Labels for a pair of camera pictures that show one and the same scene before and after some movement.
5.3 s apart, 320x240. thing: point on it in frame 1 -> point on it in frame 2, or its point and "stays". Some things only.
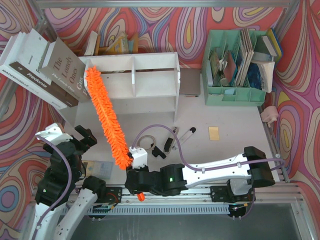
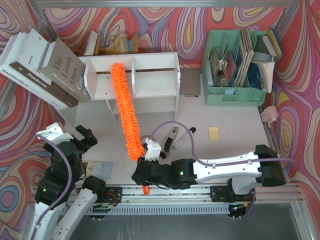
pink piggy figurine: x=270 y=114 stays
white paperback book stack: x=267 y=71 stays
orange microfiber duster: x=108 y=112 -> x=125 y=103
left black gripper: x=81 y=139 stays
